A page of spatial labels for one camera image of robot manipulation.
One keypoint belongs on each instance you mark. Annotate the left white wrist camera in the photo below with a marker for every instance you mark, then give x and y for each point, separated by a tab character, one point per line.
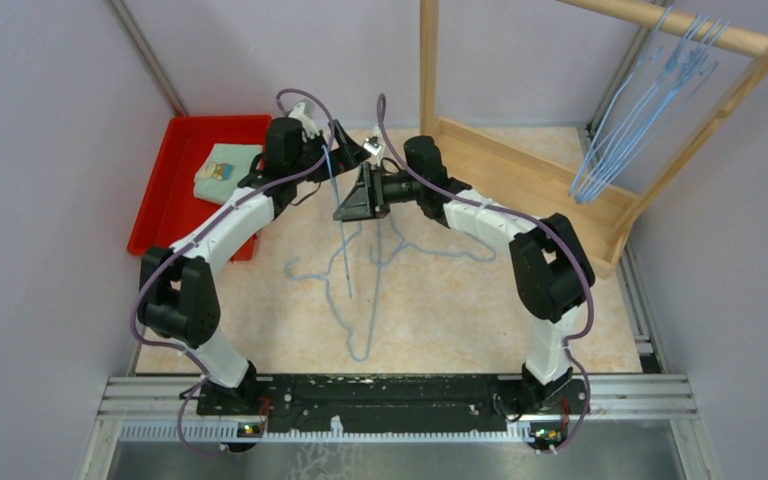
302	111

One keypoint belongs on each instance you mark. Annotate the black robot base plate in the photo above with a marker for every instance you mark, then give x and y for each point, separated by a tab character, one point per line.
390	404

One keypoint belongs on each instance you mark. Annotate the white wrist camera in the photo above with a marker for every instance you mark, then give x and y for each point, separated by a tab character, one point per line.
302	111
375	145

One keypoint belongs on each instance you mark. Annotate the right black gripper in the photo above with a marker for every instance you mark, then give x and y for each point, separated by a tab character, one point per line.
366	200

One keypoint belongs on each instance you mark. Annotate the folded light green cloth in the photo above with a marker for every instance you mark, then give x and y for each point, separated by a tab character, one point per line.
224	167

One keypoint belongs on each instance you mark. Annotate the aluminium frame rail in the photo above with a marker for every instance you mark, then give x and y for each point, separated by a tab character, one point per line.
164	408

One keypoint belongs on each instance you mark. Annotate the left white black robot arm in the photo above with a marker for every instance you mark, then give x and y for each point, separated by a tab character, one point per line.
177	297

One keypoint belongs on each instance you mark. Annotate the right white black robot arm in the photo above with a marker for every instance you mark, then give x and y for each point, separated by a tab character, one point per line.
551	271

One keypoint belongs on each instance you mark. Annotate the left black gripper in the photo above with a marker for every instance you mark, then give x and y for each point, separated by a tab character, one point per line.
347	153

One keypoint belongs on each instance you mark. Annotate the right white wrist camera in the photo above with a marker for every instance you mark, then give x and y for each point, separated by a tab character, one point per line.
375	145

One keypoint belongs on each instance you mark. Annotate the wooden hanger rack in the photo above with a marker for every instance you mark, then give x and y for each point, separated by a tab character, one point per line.
521	178

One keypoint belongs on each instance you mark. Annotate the red plastic bin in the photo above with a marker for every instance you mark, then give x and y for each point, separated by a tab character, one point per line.
169	210

